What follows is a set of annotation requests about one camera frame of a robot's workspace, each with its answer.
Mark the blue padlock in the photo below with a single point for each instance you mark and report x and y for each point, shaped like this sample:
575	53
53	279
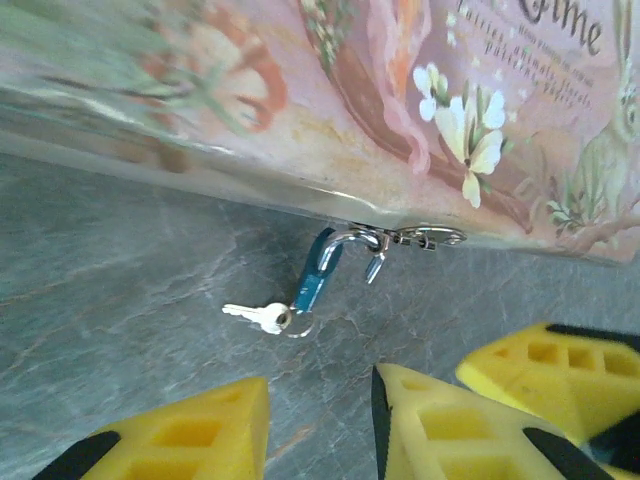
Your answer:
310	285

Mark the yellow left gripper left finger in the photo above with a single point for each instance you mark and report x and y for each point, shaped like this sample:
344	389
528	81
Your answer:
200	435

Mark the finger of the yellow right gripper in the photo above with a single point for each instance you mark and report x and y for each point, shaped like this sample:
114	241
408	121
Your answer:
575	380

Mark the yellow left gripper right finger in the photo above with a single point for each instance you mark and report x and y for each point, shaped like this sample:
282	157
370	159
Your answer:
450	435

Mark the silver key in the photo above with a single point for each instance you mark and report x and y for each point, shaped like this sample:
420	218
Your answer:
267	316

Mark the silver box latch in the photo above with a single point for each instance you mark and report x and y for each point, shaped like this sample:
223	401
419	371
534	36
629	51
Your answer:
425	235

